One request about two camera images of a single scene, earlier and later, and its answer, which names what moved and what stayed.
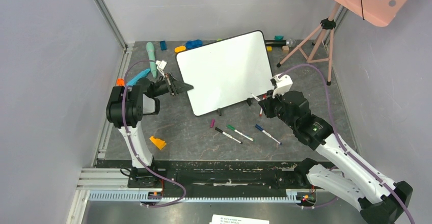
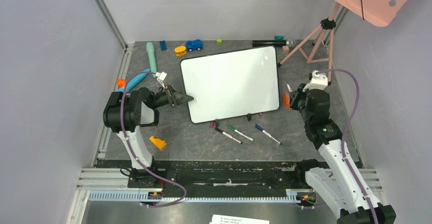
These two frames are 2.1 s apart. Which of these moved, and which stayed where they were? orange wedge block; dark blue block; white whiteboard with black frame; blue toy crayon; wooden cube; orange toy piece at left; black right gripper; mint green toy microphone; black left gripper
Moved: black left gripper; black right gripper; white whiteboard with black frame
Stayed: orange wedge block; blue toy crayon; dark blue block; wooden cube; mint green toy microphone; orange toy piece at left
